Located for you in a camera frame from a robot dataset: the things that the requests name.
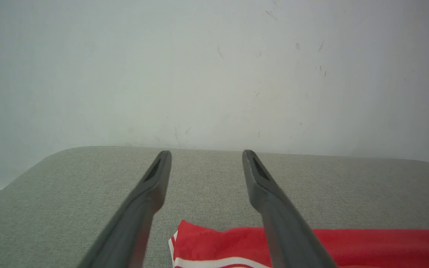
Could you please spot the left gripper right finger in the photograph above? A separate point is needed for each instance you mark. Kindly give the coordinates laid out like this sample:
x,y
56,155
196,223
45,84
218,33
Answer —
x,y
281,223

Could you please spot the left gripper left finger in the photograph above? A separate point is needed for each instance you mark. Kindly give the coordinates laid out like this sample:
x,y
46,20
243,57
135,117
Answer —
x,y
136,219

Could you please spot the red and white jersey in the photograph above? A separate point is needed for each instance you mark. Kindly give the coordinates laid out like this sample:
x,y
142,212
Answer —
x,y
367,247

